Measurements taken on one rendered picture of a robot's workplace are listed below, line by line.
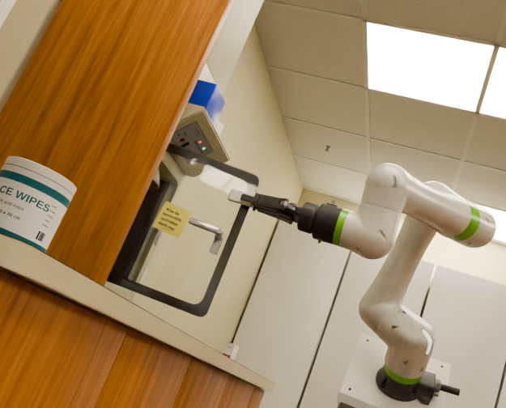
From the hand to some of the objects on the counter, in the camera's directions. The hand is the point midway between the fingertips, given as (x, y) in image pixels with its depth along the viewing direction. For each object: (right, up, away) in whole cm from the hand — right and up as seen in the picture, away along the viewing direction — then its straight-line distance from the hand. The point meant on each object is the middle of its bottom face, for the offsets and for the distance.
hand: (242, 197), depth 157 cm
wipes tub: (-40, -9, -52) cm, 67 cm away
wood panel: (-56, -17, -8) cm, 59 cm away
